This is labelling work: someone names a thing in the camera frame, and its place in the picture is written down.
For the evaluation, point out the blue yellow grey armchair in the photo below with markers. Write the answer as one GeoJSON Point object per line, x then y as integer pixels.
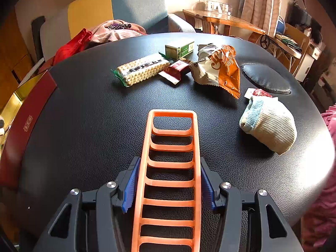
{"type": "Point", "coordinates": [152, 15]}

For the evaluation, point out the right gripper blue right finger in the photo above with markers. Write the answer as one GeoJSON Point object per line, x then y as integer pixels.
{"type": "Point", "coordinates": [211, 190]}

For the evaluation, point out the cracker pack green ends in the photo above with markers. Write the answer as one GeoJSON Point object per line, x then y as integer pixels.
{"type": "Point", "coordinates": [141, 69]}

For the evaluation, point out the small red snack packet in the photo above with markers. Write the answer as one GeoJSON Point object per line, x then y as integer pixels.
{"type": "Point", "coordinates": [176, 71]}

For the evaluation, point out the green cream small box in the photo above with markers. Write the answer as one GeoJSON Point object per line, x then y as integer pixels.
{"type": "Point", "coordinates": [179, 51]}

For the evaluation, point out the small red white wrapper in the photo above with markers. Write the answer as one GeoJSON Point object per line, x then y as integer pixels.
{"type": "Point", "coordinates": [259, 94]}

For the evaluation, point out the black oval table cushion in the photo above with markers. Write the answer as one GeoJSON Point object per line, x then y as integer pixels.
{"type": "Point", "coordinates": [266, 78]}

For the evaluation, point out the pink bed cover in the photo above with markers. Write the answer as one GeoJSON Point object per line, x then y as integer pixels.
{"type": "Point", "coordinates": [318, 223]}

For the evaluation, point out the pink cloth with beads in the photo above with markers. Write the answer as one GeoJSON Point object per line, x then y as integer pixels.
{"type": "Point", "coordinates": [114, 30]}

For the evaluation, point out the clear acrylic organizer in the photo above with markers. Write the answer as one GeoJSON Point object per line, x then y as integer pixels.
{"type": "Point", "coordinates": [218, 7]}

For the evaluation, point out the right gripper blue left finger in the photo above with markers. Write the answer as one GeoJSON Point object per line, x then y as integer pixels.
{"type": "Point", "coordinates": [127, 185]}

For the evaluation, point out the cream sock with blue cuff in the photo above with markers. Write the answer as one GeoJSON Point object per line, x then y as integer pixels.
{"type": "Point", "coordinates": [270, 122]}

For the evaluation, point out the white folding chair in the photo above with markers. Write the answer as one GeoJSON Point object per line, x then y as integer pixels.
{"type": "Point", "coordinates": [288, 47]}

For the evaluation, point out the orange plastic ladder rack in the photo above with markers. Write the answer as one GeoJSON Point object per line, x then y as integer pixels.
{"type": "Point", "coordinates": [171, 141]}

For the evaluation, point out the orange white snack bag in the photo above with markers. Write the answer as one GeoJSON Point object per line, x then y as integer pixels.
{"type": "Point", "coordinates": [217, 66]}

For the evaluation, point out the red cloth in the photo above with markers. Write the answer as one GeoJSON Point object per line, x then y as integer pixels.
{"type": "Point", "coordinates": [77, 44]}

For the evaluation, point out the wooden side table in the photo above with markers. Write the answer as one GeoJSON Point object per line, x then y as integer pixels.
{"type": "Point", "coordinates": [223, 19]}

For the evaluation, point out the pink striped curtain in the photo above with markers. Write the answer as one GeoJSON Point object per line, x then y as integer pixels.
{"type": "Point", "coordinates": [263, 14]}

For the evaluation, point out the red gold storage box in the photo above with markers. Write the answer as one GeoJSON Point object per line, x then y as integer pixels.
{"type": "Point", "coordinates": [18, 118]}

